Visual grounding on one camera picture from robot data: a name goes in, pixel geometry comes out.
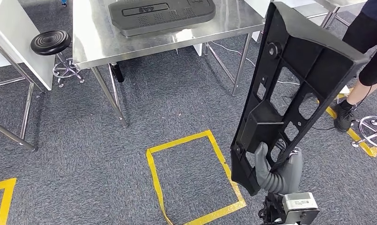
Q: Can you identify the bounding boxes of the dark grey plastic panel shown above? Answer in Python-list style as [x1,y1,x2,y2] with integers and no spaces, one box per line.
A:
[108,0,217,37]

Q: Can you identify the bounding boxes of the yellow floor tape square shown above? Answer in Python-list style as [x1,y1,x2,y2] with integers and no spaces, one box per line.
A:
[317,83,377,158]
[146,129,247,225]

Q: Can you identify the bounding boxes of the white desk panel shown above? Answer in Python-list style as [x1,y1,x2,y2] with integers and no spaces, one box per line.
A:
[243,0,272,43]

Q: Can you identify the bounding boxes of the steel table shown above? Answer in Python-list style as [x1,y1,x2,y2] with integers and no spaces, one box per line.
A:
[270,0,367,29]

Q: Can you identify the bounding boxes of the white desk steel frame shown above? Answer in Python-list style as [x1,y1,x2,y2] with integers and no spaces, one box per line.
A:
[0,0,56,153]

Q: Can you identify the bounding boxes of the black cylindrical post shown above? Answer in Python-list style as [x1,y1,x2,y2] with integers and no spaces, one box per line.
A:
[110,62,126,84]

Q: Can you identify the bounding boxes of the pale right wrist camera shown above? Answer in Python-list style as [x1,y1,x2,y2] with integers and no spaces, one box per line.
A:
[281,192,320,225]

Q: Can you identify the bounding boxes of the black stool chrome base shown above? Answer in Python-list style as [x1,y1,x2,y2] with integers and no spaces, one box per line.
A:
[30,30,86,89]
[351,115,377,163]

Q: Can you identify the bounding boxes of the stainless steel workbench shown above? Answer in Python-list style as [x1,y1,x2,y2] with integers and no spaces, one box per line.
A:
[72,0,266,128]

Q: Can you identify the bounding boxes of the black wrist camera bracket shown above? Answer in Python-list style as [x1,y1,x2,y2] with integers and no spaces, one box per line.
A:
[258,193,286,225]

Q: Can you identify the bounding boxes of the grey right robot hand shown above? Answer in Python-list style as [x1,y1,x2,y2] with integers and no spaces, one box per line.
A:
[254,141,303,195]

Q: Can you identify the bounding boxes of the black plastic frame part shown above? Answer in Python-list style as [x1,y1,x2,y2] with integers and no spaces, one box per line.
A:
[230,1,370,197]

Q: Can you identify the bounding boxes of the person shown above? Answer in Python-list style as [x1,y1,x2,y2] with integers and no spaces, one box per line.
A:
[333,0,377,133]

